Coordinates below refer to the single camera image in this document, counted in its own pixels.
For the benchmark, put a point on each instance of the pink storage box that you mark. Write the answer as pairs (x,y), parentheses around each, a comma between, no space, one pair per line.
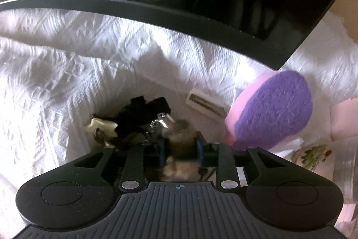
(344,119)

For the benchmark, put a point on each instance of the white comb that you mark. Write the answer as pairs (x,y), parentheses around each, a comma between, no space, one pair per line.
(206,105)

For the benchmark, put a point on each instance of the cream plastic clip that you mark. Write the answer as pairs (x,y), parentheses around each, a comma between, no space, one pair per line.
(103,131)

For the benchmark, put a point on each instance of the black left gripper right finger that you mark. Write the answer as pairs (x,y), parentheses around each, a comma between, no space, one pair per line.
(223,159)

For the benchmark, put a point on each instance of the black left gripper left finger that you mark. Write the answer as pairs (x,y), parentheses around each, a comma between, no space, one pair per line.
(143,165)

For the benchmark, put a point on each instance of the white textured cloth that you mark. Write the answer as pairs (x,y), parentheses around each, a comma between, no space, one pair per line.
(60,67)

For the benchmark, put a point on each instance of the brown furry plush toy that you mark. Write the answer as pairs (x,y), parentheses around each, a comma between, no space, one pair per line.
(181,163)

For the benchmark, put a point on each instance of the pink purple sponge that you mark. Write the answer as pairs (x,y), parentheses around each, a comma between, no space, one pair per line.
(274,107)

